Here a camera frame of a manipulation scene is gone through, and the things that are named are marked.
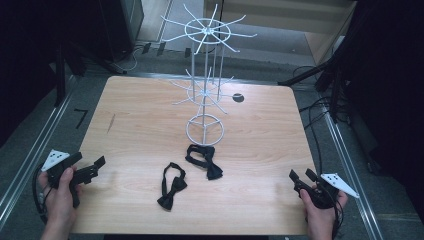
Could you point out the dark round table grommet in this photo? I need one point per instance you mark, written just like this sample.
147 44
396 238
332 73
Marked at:
238 97

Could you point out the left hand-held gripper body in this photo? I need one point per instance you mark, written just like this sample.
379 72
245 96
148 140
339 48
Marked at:
81 175

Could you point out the person's right hand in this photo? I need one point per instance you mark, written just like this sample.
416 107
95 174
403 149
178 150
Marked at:
320 216

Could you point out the metal floor rail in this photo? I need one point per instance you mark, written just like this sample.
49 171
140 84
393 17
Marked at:
350 173
36 143

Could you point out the light wooden cabinet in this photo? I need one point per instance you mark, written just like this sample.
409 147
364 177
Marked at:
320 20

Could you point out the dark cabinet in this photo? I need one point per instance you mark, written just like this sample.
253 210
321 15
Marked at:
121 26

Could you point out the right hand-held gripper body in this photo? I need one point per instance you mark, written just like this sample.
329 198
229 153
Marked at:
320 195

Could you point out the person's left hand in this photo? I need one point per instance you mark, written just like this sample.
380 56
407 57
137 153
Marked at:
60 200

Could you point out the black metal stand leg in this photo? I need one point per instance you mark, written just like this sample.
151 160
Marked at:
303 75

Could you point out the black metal stand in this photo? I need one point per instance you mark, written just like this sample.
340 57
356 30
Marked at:
60 76

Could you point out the black bow tie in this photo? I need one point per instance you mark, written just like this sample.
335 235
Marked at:
210 168
173 186

